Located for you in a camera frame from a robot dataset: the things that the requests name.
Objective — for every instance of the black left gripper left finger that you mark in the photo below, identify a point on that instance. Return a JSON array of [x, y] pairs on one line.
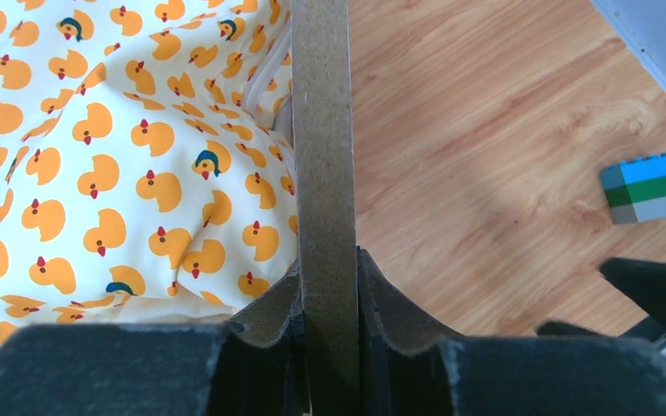
[[246, 366]]

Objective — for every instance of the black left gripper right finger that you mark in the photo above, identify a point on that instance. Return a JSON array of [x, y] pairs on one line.
[[413, 364]]

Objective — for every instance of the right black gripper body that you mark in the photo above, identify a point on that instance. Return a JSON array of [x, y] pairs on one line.
[[643, 282]]

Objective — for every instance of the yellow duck print blanket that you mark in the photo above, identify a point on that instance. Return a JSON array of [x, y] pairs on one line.
[[141, 174]]

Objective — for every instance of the wooden pet bed frame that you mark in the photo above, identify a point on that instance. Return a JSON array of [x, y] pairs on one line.
[[322, 127]]

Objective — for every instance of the blue green small block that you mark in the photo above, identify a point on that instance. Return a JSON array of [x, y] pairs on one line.
[[635, 190]]

